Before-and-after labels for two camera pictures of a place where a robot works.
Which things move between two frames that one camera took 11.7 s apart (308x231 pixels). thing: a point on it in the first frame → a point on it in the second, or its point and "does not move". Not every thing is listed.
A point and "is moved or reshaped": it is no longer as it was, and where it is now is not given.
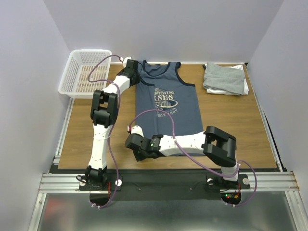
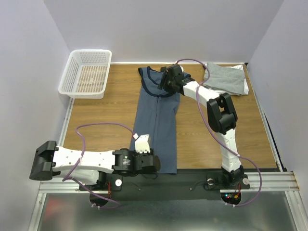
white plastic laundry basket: x=86 y=71 does not move
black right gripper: x=131 y=143 → x=164 y=78
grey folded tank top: x=219 y=78 does not move
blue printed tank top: x=166 y=90 is moved or reshaped
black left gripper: x=137 y=80 → x=137 y=154
